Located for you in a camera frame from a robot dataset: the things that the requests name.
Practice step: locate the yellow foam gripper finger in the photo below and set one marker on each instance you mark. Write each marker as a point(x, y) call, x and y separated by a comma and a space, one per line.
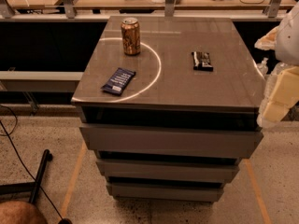
point(280, 95)

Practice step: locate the black rxbar chocolate bar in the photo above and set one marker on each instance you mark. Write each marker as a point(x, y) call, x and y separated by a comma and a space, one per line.
point(201, 61)

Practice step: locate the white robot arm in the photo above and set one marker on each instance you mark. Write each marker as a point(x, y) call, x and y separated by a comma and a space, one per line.
point(283, 40)

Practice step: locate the clear sanitizer bottle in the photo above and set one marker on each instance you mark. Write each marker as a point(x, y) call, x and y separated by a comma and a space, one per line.
point(262, 66)

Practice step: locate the grey drawer cabinet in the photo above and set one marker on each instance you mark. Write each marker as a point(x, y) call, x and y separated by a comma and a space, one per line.
point(175, 133)

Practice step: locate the blue snack bar wrapper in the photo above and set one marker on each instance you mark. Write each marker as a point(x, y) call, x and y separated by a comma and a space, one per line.
point(117, 83)

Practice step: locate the gold soda can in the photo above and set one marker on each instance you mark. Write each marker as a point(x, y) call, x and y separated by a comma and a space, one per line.
point(130, 32)

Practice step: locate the black chair leg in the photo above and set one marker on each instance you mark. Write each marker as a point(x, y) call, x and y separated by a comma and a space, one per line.
point(31, 187)

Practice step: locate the wooden desk with metal legs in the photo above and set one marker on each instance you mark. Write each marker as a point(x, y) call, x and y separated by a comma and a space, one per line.
point(77, 9)

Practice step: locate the brown round object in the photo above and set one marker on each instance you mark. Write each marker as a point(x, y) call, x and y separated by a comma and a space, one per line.
point(18, 212)

